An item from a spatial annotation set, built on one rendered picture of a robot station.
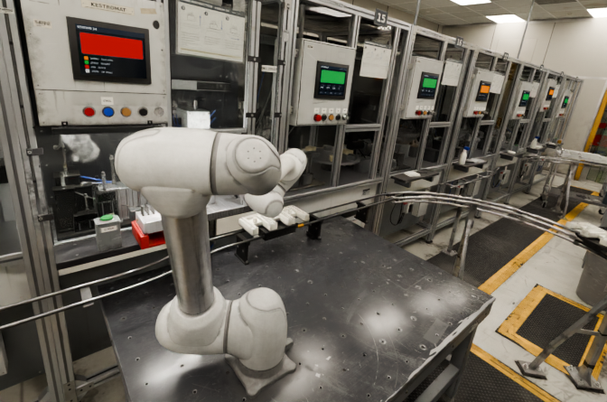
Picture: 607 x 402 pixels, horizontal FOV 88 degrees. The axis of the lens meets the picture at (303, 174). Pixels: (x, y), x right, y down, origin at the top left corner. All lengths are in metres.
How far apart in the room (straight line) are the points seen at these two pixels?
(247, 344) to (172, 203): 0.55
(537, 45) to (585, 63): 1.01
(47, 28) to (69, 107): 0.25
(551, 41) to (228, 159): 8.94
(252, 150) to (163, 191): 0.19
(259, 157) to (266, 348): 0.66
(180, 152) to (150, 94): 0.82
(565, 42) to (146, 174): 8.98
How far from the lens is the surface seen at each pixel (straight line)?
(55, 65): 1.39
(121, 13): 1.42
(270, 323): 1.04
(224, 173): 0.61
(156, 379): 1.25
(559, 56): 9.19
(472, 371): 2.47
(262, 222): 1.69
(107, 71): 1.38
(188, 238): 0.77
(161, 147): 0.64
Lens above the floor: 1.62
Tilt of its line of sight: 17 degrees down
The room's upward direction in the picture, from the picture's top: 6 degrees clockwise
